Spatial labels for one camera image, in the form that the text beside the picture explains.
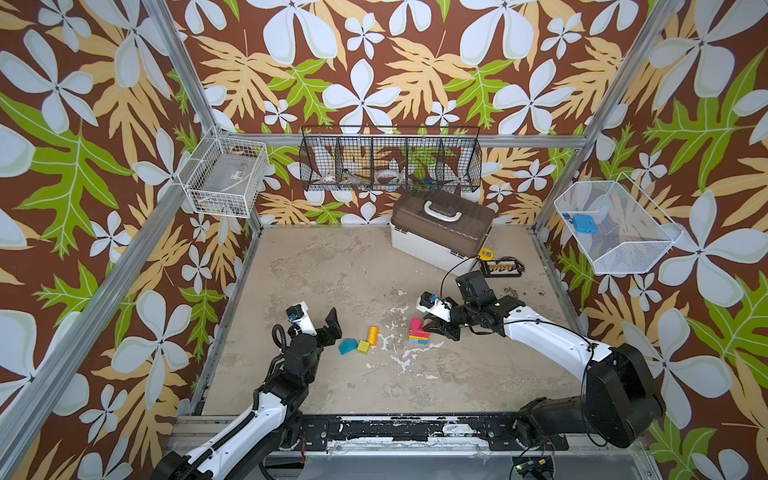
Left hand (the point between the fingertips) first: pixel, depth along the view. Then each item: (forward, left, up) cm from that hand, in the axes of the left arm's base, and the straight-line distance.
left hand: (320, 309), depth 83 cm
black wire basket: (+45, -33, +19) cm, 59 cm away
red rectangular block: (-5, -28, -6) cm, 29 cm away
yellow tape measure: (+29, -57, -11) cm, 65 cm away
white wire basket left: (+32, +29, +21) cm, 48 cm away
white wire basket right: (+18, -83, +16) cm, 87 cm away
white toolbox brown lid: (+25, -37, +6) cm, 44 cm away
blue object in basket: (+21, -77, +14) cm, 81 cm away
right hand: (-2, -30, -2) cm, 30 cm away
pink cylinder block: (-4, -27, -1) cm, 27 cm away
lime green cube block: (-7, -12, -10) cm, 17 cm away
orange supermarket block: (-3, -15, -12) cm, 19 cm away
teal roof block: (-7, -7, -10) cm, 14 cm away
